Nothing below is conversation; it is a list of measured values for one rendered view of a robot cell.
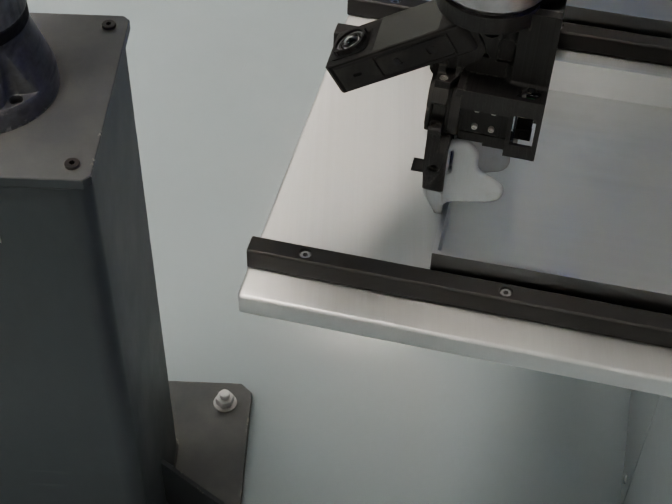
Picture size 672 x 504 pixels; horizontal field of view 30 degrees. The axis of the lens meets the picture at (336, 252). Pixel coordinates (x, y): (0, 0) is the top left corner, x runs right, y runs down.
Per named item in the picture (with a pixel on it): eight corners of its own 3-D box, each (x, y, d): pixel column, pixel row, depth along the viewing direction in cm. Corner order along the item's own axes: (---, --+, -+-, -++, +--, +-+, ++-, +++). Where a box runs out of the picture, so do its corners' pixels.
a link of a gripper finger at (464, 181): (491, 249, 96) (508, 160, 90) (416, 233, 97) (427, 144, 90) (497, 221, 98) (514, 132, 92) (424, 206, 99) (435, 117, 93)
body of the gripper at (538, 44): (531, 171, 89) (560, 33, 80) (412, 149, 90) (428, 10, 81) (545, 104, 94) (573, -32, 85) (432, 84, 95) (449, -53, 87)
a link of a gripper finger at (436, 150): (438, 205, 93) (451, 114, 86) (418, 201, 93) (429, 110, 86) (450, 163, 96) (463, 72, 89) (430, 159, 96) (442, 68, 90)
